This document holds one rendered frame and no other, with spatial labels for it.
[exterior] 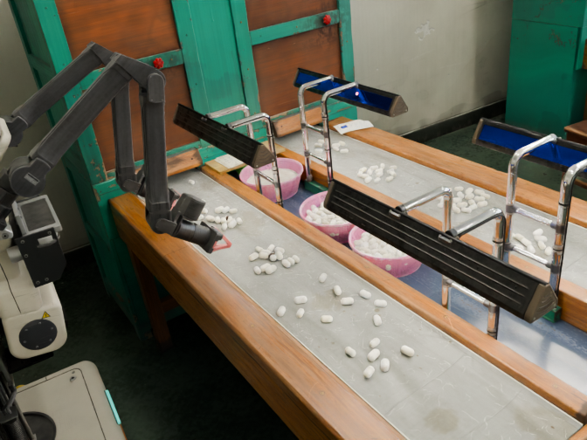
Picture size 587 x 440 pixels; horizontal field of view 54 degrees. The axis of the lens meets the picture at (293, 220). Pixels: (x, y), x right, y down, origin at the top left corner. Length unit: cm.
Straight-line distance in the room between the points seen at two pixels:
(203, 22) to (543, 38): 253
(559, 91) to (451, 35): 85
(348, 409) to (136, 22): 164
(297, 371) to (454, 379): 37
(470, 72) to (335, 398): 366
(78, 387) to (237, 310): 88
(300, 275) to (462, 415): 68
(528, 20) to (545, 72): 37
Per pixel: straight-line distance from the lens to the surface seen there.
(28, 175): 149
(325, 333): 156
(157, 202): 158
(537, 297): 111
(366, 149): 259
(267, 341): 152
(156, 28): 241
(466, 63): 466
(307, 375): 141
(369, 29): 402
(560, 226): 157
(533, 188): 219
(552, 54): 429
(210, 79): 253
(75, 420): 222
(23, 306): 182
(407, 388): 141
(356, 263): 176
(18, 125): 190
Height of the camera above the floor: 176
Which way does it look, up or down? 29 degrees down
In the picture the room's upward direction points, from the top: 8 degrees counter-clockwise
